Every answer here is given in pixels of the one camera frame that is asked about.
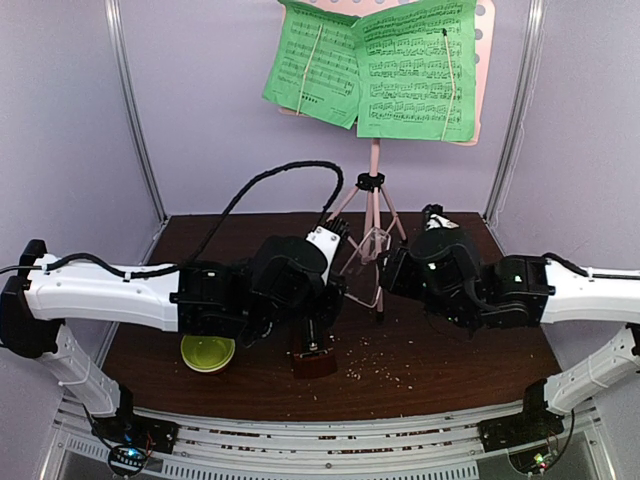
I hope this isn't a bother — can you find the right aluminium frame post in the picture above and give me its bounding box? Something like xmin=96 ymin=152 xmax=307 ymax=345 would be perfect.
xmin=484 ymin=0 xmax=547 ymax=228

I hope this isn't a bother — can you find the pink music stand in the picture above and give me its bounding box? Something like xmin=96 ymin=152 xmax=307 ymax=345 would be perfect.
xmin=277 ymin=0 xmax=497 ymax=324

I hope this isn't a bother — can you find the green sheet music page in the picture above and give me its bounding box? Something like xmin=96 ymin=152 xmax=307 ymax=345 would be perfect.
xmin=262 ymin=1 xmax=359 ymax=129
xmin=352 ymin=1 xmax=476 ymax=143

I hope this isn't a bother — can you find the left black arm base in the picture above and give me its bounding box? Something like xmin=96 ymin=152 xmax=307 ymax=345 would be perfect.
xmin=91 ymin=385 xmax=179 ymax=454

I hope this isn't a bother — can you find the aluminium frame post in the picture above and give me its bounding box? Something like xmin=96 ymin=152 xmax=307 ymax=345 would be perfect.
xmin=104 ymin=0 xmax=169 ymax=223
xmin=484 ymin=0 xmax=547 ymax=228

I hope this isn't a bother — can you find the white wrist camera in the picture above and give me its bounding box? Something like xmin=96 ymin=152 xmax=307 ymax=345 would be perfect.
xmin=421 ymin=204 xmax=459 ymax=231
xmin=305 ymin=217 xmax=350 ymax=285

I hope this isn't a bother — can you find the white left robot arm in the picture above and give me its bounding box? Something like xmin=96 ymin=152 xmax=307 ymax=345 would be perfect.
xmin=1 ymin=227 xmax=344 ymax=444

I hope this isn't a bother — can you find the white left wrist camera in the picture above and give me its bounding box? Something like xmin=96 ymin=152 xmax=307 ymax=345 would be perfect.
xmin=305 ymin=217 xmax=350 ymax=285

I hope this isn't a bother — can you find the green plastic bowl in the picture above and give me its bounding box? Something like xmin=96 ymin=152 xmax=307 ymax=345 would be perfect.
xmin=180 ymin=335 xmax=236 ymax=374

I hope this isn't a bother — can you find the green sheet music right page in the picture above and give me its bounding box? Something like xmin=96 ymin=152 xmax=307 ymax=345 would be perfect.
xmin=352 ymin=1 xmax=476 ymax=143

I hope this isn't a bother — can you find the left aluminium frame post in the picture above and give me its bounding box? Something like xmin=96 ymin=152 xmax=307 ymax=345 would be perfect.
xmin=104 ymin=0 xmax=169 ymax=223

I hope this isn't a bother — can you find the brown wooden metronome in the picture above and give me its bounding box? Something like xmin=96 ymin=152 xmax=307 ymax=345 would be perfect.
xmin=289 ymin=320 xmax=337 ymax=380

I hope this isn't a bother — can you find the green sheet music left page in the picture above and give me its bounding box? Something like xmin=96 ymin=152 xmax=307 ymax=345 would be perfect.
xmin=262 ymin=1 xmax=359 ymax=129

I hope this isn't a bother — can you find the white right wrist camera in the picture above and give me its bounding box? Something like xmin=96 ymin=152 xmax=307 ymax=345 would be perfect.
xmin=421 ymin=204 xmax=459 ymax=231

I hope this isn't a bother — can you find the black braided left cable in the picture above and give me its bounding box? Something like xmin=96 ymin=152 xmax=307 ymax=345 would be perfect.
xmin=0 ymin=159 xmax=346 ymax=281

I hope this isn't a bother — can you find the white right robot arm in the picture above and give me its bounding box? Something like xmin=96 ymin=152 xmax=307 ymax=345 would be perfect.
xmin=378 ymin=228 xmax=639 ymax=442

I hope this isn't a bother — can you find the clear plastic metronome cover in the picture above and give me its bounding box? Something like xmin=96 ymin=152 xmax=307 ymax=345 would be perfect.
xmin=339 ymin=227 xmax=391 ymax=310

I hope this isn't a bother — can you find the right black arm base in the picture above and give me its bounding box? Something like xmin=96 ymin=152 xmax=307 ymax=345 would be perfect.
xmin=477 ymin=379 xmax=564 ymax=453

